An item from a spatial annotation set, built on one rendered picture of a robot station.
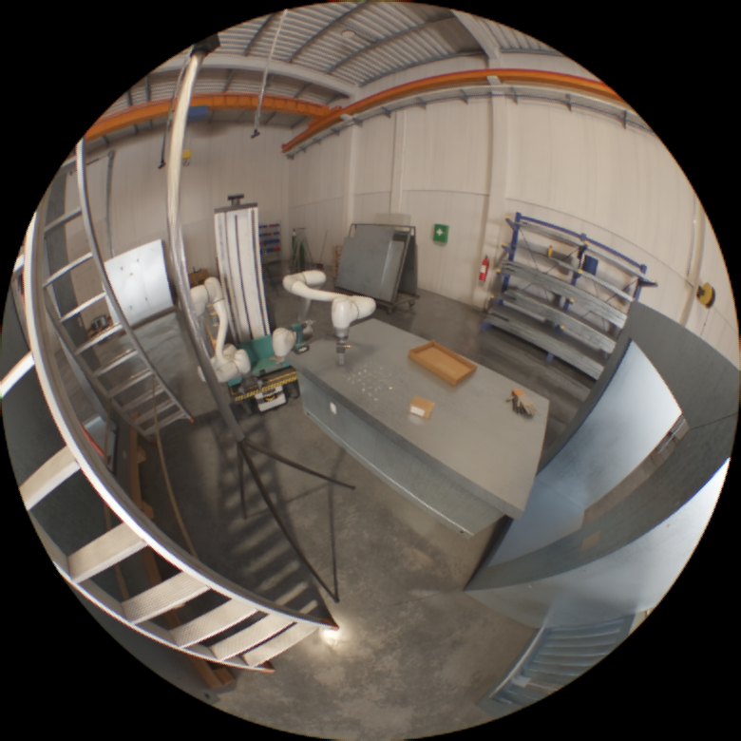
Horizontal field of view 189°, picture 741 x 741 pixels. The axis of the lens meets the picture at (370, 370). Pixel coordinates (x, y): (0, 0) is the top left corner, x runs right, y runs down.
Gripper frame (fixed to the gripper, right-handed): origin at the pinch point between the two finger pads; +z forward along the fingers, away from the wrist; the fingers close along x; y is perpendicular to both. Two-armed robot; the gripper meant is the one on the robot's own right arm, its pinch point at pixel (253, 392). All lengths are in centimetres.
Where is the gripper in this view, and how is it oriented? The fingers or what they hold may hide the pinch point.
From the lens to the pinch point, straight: 186.2
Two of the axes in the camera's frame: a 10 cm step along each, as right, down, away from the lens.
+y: -5.9, -5.0, 6.4
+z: -0.5, 8.1, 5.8
